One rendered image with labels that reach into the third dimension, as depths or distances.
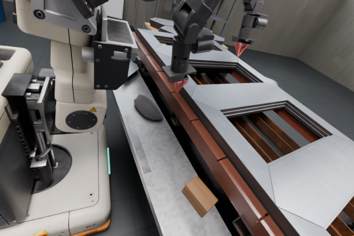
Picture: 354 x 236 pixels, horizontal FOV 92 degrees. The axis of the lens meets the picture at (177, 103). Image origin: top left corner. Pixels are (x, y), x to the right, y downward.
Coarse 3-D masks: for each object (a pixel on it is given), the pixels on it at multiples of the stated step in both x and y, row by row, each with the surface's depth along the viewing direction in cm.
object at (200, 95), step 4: (196, 88) 79; (200, 88) 80; (196, 92) 76; (200, 92) 77; (196, 96) 74; (200, 96) 74; (204, 96) 75; (200, 100) 72; (204, 100) 73; (208, 100) 74; (208, 104) 71; (212, 104) 72; (216, 108) 71
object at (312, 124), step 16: (160, 64) 94; (192, 64) 107; (208, 64) 114; (224, 64) 121; (256, 80) 115; (224, 112) 73; (240, 112) 80; (256, 112) 87; (208, 128) 64; (320, 128) 88; (224, 144) 58; (240, 160) 53; (256, 192) 49; (272, 208) 45; (288, 224) 42
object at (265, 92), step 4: (252, 84) 103; (256, 84) 104; (256, 88) 99; (260, 88) 101; (264, 88) 103; (264, 92) 99; (268, 92) 100; (268, 96) 96; (272, 96) 97; (272, 100) 94; (276, 100) 95
